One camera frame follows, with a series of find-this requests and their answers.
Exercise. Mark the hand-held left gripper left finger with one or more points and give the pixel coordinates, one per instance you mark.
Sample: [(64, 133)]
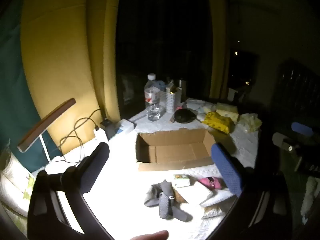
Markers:
[(96, 165)]

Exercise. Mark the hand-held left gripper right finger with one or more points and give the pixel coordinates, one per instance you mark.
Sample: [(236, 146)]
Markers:
[(226, 170)]

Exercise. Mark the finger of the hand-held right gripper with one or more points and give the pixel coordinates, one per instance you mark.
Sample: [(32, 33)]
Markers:
[(302, 128)]

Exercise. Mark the white waffle cloth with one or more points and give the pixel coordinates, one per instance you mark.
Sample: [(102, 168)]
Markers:
[(217, 202)]

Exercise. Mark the white towel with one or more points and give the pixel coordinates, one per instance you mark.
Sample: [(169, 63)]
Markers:
[(196, 192)]

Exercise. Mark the brown fluffy sponge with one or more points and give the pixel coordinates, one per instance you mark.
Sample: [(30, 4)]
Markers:
[(180, 197)]

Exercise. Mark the cardboard box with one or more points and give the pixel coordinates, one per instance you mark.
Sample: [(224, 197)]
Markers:
[(175, 150)]

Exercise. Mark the pink pouch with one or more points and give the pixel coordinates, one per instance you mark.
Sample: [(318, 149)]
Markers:
[(211, 182)]

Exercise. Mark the white textured tablecloth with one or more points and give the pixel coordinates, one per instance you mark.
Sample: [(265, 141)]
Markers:
[(120, 180)]

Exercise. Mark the white charger block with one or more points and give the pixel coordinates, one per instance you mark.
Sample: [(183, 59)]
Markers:
[(101, 135)]

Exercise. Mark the black power adapter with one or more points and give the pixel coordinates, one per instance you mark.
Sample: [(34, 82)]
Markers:
[(107, 124)]

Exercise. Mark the dark chair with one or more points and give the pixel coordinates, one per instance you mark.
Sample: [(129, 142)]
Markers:
[(297, 82)]

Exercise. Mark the small green and white packet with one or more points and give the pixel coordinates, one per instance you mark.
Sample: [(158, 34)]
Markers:
[(181, 180)]

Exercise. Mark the white and blue tissue box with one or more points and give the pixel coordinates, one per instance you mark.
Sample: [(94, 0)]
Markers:
[(125, 126)]

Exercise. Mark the yellow tissue packet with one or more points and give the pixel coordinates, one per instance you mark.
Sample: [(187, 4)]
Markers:
[(217, 122)]

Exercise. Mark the pale hanging cloth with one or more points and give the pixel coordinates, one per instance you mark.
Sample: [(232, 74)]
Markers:
[(310, 200)]

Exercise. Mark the clear bag of yellow items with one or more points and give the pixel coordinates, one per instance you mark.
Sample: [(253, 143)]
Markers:
[(250, 122)]

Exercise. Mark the pale yellow tissue pack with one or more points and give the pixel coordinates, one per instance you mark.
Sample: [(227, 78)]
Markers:
[(228, 111)]

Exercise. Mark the light grey sock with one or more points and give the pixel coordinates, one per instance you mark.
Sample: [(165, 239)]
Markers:
[(151, 196)]

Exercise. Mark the wooden desk lamp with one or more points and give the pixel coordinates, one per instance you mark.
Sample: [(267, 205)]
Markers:
[(47, 122)]

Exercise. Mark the dark grey dotted sock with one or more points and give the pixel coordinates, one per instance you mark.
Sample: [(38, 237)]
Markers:
[(165, 205)]

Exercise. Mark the white plastic bag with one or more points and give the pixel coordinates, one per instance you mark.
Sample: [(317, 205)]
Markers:
[(198, 105)]

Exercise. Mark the clear plastic cup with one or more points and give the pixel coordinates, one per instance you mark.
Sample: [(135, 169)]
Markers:
[(153, 113)]

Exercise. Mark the white pillow with green stars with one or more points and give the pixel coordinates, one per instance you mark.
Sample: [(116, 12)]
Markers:
[(15, 180)]

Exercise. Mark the white perforated basket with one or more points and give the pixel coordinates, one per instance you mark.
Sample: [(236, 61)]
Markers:
[(171, 103)]

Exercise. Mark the clear plastic water bottle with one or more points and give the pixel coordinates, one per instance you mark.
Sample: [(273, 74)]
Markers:
[(152, 92)]

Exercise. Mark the metal thermos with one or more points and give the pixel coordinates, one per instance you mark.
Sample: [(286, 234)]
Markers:
[(182, 87)]

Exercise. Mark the blue face mask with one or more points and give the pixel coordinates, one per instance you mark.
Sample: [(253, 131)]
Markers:
[(161, 84)]

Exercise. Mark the yellow curtain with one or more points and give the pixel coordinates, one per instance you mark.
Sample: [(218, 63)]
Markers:
[(218, 42), (65, 42)]

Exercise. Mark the teal fabric panel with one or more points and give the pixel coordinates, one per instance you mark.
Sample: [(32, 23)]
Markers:
[(12, 67)]

